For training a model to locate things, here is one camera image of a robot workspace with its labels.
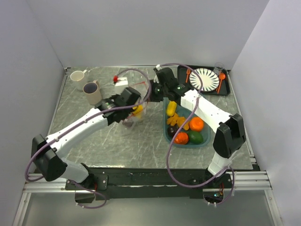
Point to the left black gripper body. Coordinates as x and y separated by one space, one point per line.
128 112

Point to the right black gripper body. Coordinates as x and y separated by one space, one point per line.
159 92

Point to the yellow bumpy fruit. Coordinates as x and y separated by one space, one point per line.
137 111

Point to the clear zip top bag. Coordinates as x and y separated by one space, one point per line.
142 88

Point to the red grape bunch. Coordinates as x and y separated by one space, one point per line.
128 123

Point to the orange tangerine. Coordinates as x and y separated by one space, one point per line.
196 124

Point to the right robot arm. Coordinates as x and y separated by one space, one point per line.
229 129

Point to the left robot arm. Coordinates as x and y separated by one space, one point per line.
50 158

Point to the teal transparent food tray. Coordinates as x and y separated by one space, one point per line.
205 132

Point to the yellow corn cob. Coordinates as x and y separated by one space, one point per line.
171 108

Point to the black serving tray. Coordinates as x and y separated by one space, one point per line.
225 88

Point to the orange plastic fork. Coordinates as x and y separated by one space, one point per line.
187 75

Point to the orange dried fruit pieces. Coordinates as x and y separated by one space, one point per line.
178 120

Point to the beige mug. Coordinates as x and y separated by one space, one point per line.
92 92

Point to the white striped plate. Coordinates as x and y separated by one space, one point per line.
209 80

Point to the small orange pumpkin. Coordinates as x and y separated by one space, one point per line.
181 138

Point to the clear drinking glass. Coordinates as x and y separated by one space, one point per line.
218 68

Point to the white mug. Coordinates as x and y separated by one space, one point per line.
79 79

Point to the orange plastic spoon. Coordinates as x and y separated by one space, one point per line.
222 77

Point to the green avocado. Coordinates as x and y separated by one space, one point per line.
195 137

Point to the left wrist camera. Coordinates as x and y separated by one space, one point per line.
120 81

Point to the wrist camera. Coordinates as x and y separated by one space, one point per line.
120 81
157 68

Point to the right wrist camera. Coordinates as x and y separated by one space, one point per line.
157 68

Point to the black base frame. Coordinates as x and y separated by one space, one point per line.
119 183

